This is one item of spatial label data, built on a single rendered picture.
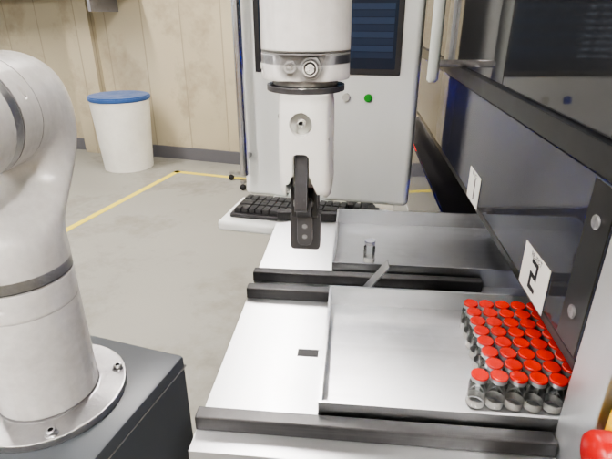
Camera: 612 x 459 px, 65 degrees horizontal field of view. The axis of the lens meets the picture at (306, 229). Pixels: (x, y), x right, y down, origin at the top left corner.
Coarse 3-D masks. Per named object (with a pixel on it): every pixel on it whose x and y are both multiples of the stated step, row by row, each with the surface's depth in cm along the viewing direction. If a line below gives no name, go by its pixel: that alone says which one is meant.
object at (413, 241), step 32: (352, 224) 109; (384, 224) 109; (416, 224) 109; (448, 224) 108; (480, 224) 107; (352, 256) 95; (384, 256) 95; (416, 256) 95; (448, 256) 95; (480, 256) 95
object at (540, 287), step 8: (528, 248) 62; (528, 256) 62; (536, 256) 59; (528, 264) 62; (544, 264) 57; (520, 272) 64; (528, 272) 62; (544, 272) 57; (520, 280) 64; (536, 280) 59; (544, 280) 57; (536, 288) 59; (544, 288) 57; (528, 296) 61; (536, 296) 59; (544, 296) 57; (536, 304) 58
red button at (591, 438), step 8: (592, 432) 39; (600, 432) 38; (608, 432) 39; (584, 440) 39; (592, 440) 38; (600, 440) 38; (608, 440) 38; (584, 448) 39; (592, 448) 38; (600, 448) 37; (608, 448) 37; (584, 456) 39; (592, 456) 38; (600, 456) 37; (608, 456) 37
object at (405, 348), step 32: (352, 288) 78; (384, 288) 78; (352, 320) 75; (384, 320) 75; (416, 320) 75; (448, 320) 75; (352, 352) 68; (384, 352) 68; (416, 352) 68; (448, 352) 68; (320, 384) 57; (352, 384) 62; (384, 384) 62; (416, 384) 62; (448, 384) 62; (352, 416) 55; (384, 416) 55; (416, 416) 54; (448, 416) 54; (480, 416) 53; (512, 416) 53; (544, 416) 53
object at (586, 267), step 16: (592, 192) 46; (608, 192) 43; (592, 208) 46; (608, 208) 43; (592, 224) 46; (608, 224) 43; (592, 240) 46; (576, 256) 49; (592, 256) 46; (576, 272) 49; (592, 272) 46; (576, 288) 49; (592, 288) 46; (576, 304) 49; (560, 320) 52; (576, 320) 48; (560, 336) 52; (576, 336) 48
